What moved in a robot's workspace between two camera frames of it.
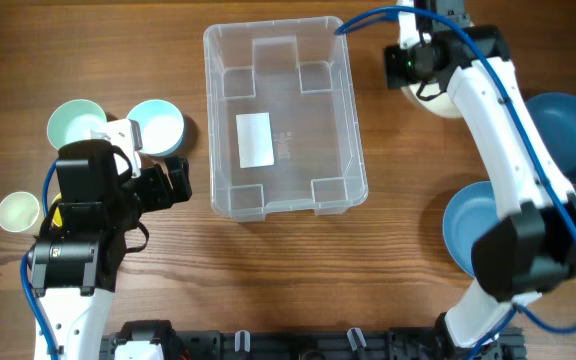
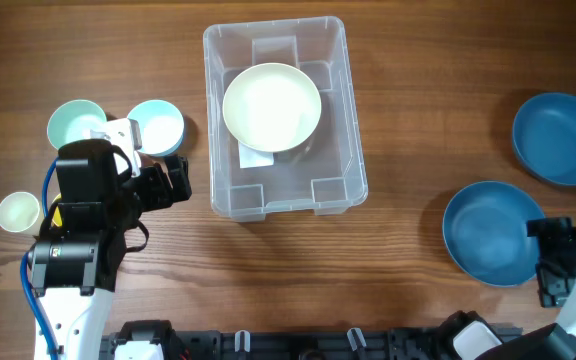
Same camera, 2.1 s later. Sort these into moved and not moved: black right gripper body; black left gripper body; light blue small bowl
Moved: black right gripper body
Not moved: black left gripper body; light blue small bowl
